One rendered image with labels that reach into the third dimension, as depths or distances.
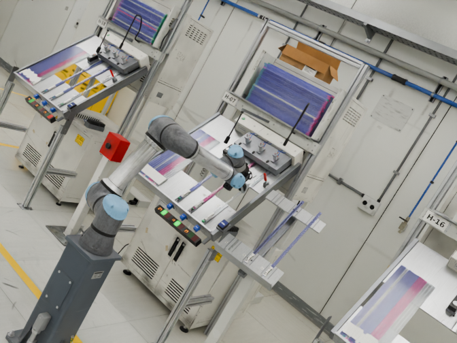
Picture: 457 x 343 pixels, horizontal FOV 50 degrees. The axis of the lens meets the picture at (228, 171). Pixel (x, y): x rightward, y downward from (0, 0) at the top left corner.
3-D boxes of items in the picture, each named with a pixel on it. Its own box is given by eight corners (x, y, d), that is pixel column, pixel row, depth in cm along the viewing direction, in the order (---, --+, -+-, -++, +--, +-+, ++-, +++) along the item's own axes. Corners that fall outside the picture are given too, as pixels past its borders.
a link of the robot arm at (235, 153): (222, 149, 249) (236, 140, 251) (226, 162, 257) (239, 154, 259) (232, 158, 244) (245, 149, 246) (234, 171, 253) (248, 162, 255)
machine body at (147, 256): (184, 337, 294) (234, 250, 284) (115, 267, 330) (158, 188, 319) (239, 323, 349) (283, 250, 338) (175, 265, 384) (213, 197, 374)
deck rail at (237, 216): (213, 241, 260) (213, 235, 255) (211, 239, 261) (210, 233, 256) (300, 171, 293) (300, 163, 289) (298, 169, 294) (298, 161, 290)
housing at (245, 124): (293, 173, 293) (294, 156, 283) (234, 136, 318) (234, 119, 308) (302, 167, 297) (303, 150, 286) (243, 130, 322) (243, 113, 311)
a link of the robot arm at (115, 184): (87, 211, 212) (174, 118, 214) (77, 194, 223) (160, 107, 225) (106, 224, 220) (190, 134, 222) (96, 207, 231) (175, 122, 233)
